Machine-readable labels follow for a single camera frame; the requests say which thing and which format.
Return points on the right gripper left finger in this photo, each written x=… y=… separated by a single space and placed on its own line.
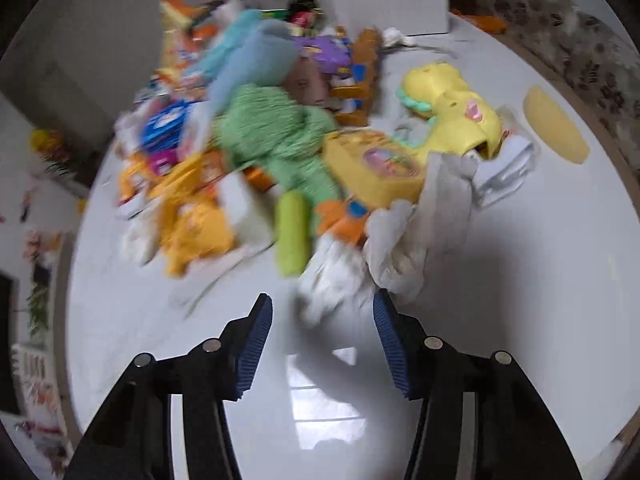
x=130 y=434

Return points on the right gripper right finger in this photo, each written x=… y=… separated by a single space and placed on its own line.
x=515 y=435

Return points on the crumpled white tissue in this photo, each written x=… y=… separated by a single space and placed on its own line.
x=402 y=241

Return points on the yellow plastic toy truck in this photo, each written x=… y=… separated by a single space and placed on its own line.
x=190 y=217

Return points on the green cylinder toy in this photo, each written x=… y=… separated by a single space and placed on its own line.
x=292 y=233

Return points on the yellow toy case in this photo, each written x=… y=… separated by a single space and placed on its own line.
x=372 y=168

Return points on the yellow oval sponge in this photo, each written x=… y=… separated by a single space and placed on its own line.
x=554 y=127

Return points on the yellow dinosaur toy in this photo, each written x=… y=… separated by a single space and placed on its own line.
x=459 y=120

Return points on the green fuzzy cloth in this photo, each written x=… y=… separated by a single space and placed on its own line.
x=264 y=128

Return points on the beige quilted sofa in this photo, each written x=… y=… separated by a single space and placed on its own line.
x=600 y=67

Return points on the light blue plush toy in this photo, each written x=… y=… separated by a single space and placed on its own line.
x=253 y=50

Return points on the orange bag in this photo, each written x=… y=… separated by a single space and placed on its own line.
x=487 y=23

